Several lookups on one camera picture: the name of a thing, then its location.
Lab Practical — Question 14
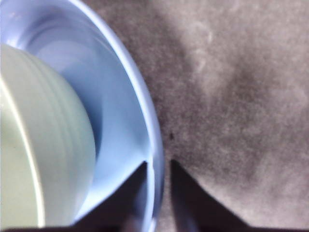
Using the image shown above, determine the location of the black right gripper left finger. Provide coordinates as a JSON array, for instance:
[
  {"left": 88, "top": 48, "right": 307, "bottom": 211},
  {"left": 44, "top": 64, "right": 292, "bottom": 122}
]
[{"left": 70, "top": 160, "right": 149, "bottom": 232}]

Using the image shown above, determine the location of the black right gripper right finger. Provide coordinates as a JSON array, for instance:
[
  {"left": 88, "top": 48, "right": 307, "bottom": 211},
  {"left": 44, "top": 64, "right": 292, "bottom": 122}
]
[{"left": 170, "top": 159, "right": 251, "bottom": 232}]

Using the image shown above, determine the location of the blue plate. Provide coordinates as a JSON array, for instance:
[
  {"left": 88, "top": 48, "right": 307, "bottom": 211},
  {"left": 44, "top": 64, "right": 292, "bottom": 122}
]
[{"left": 0, "top": 0, "right": 166, "bottom": 232}]

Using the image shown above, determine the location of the green ribbed bowl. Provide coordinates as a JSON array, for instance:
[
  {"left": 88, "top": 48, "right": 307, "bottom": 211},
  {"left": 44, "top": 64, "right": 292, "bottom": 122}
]
[{"left": 0, "top": 44, "right": 97, "bottom": 229}]

